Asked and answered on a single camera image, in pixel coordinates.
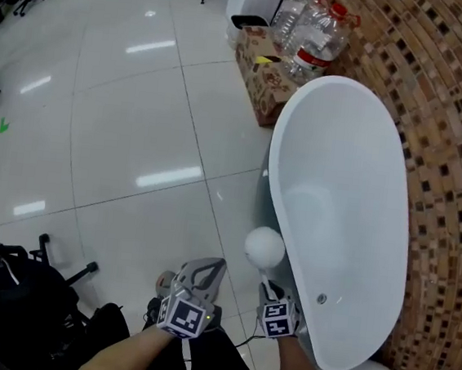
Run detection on clear water jug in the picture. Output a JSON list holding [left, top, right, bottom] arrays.
[[269, 0, 329, 55], [282, 0, 364, 94]]

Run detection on person's black trousers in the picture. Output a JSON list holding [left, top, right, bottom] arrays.
[[83, 300, 271, 370]]

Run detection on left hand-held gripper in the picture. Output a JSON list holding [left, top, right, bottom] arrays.
[[156, 252, 228, 343]]

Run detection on black-rimmed waste bin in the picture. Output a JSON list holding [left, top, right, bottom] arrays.
[[224, 12, 273, 53]]

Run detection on white and green bathtub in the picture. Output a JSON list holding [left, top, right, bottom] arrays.
[[238, 68, 428, 370]]

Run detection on white round-headed brush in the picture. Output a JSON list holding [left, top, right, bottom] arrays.
[[238, 225, 288, 304]]

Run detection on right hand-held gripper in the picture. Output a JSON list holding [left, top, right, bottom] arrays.
[[255, 279, 313, 344]]

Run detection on printed cardboard box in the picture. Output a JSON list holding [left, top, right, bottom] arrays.
[[228, 23, 308, 131]]

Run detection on person's left forearm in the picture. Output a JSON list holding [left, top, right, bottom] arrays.
[[73, 319, 178, 370]]

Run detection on person's left shoe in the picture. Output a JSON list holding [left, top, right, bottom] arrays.
[[154, 270, 177, 298]]

